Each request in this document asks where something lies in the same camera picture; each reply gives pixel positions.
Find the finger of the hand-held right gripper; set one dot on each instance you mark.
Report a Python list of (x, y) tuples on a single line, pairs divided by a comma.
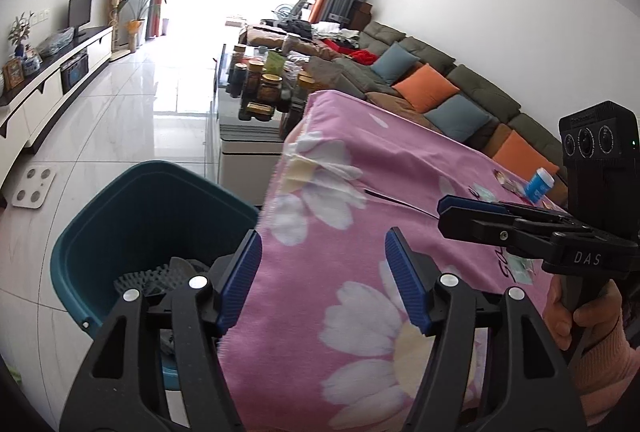
[(480, 227), (475, 203)]

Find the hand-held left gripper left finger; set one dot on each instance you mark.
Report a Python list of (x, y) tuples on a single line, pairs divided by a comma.
[(240, 284)]

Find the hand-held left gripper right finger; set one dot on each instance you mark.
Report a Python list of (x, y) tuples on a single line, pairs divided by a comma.
[(405, 284)]

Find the teal plastic waste bin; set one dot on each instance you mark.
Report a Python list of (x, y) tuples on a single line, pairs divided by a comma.
[(150, 212)]

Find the person's right forearm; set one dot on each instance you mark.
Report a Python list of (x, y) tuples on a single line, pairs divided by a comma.
[(610, 362)]

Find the person's right hand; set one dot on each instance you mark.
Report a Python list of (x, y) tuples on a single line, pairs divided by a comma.
[(555, 317)]

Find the brown white snack packet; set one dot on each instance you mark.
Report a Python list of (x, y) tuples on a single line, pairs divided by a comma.
[(500, 176)]

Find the blue white lidded cup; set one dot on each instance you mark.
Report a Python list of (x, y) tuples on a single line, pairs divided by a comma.
[(539, 184)]

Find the orange cushion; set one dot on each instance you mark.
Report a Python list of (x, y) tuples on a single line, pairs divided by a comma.
[(522, 157), (425, 87)]

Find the blue grey cushion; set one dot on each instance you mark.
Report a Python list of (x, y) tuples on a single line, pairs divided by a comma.
[(457, 117), (395, 62)]

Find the pink floral blanket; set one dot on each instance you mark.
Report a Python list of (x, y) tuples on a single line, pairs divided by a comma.
[(400, 152)]

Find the green sectional sofa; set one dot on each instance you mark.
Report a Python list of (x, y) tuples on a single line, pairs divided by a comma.
[(480, 87)]

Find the brown sofa mat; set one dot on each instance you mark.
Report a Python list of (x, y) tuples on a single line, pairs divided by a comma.
[(395, 107)]

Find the glass coffee table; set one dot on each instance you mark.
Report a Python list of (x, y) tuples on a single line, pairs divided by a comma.
[(245, 147)]

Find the red cloth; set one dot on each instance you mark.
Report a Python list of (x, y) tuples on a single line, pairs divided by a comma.
[(360, 56)]

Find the group of brown jars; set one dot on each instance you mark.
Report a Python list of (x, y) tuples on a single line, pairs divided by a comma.
[(270, 87)]

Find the wooden cabinet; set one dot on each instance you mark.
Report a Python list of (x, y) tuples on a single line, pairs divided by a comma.
[(360, 14)]

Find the white clothes pile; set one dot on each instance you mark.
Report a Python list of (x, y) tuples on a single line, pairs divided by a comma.
[(335, 29)]

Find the green paper packet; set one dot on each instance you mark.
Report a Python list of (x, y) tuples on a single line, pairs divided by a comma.
[(275, 62)]

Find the white bathroom scale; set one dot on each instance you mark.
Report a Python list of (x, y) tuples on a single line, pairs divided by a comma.
[(34, 187)]

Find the black bag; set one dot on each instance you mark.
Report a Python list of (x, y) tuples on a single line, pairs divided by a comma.
[(297, 28)]

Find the white fan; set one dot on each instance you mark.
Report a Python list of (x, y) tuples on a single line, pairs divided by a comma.
[(292, 9)]

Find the white black TV cabinet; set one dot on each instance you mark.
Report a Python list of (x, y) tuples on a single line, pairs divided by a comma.
[(50, 82)]

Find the wooden coat stand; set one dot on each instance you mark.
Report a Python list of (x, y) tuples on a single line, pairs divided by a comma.
[(116, 12)]

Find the clear plastic bag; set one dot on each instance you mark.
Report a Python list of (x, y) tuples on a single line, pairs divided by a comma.
[(56, 43)]

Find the blue white porcelain jar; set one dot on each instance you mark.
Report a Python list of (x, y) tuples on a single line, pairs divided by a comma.
[(31, 62)]

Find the black monitor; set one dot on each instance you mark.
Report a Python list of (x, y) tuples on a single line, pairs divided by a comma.
[(81, 12)]

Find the plant in dark vase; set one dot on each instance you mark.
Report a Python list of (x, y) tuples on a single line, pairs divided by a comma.
[(20, 32)]

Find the picture frame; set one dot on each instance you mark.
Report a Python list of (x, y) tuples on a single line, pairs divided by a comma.
[(12, 74)]

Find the white wall socket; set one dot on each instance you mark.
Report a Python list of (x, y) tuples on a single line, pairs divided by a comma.
[(40, 16)]

